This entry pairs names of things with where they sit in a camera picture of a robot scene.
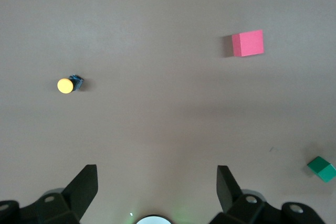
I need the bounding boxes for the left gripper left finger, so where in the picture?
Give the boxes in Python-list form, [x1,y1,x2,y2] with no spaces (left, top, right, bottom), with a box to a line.
[0,164,99,224]

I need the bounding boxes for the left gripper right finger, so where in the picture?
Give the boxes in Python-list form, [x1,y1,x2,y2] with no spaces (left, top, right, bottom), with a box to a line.
[209,165,326,224]

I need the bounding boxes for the orange capped black push button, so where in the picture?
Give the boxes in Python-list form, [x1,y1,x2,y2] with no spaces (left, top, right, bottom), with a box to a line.
[57,74,85,94]

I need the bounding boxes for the green cube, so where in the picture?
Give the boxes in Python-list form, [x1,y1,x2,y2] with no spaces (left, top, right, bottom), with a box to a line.
[307,156,336,184]

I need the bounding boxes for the pink cube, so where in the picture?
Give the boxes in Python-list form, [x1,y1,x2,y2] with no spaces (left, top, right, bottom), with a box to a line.
[232,29,264,58]

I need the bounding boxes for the brown table cover sheet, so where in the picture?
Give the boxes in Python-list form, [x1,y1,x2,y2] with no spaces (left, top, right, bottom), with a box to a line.
[0,0,336,224]

